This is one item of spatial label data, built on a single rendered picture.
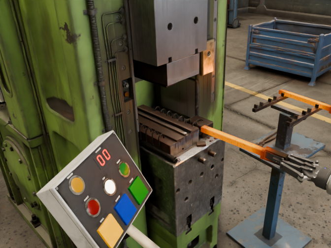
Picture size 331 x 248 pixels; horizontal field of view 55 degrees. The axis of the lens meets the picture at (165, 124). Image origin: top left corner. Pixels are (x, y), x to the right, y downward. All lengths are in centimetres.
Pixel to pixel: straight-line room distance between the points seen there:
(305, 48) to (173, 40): 383
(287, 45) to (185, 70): 382
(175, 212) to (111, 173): 60
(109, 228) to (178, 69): 69
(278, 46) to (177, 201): 393
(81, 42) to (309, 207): 212
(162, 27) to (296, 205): 190
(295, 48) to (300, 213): 295
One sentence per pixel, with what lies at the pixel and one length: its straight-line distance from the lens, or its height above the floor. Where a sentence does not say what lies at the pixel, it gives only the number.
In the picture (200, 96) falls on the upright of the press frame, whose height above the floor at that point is 106.
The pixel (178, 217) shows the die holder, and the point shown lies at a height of 59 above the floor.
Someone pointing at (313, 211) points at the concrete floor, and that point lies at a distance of 271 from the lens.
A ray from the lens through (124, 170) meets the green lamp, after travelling 113.
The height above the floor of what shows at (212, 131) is 106.
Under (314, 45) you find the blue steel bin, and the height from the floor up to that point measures 56.
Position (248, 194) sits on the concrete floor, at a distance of 273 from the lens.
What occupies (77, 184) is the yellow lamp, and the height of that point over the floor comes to 117.
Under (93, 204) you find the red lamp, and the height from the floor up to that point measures 110.
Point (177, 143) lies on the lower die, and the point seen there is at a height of 97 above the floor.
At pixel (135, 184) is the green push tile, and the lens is 115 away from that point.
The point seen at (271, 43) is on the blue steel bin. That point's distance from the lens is 523.
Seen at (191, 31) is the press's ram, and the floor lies 146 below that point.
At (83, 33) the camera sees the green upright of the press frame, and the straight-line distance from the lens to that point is 120.
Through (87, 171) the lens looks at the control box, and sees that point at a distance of 102.
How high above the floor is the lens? 175
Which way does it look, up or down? 28 degrees down
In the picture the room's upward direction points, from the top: 3 degrees counter-clockwise
